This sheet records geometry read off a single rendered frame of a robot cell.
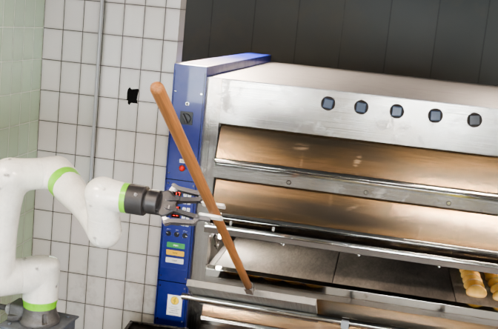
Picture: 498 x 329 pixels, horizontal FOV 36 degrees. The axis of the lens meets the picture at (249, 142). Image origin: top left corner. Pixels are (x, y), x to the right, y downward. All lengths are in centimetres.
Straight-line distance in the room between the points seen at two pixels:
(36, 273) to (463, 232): 188
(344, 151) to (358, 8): 342
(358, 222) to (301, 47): 353
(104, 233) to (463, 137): 179
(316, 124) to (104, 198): 147
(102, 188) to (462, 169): 181
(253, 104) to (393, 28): 341
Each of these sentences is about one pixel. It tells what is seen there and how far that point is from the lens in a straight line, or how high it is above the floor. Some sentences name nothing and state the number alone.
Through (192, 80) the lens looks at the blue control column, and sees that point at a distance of 362.
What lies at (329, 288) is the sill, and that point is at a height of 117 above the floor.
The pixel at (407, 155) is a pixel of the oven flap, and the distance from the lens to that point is 359.
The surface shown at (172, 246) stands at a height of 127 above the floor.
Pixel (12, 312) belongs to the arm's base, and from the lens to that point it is 307.
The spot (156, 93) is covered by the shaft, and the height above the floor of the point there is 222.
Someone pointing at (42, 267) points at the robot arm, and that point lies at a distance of 294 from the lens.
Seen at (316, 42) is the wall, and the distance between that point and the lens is 694.
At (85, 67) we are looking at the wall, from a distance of 382.
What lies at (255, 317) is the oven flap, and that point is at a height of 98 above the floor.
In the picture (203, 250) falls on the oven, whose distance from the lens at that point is 378.
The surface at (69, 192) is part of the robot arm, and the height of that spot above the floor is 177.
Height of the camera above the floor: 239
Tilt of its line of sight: 9 degrees down
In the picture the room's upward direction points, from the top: 6 degrees clockwise
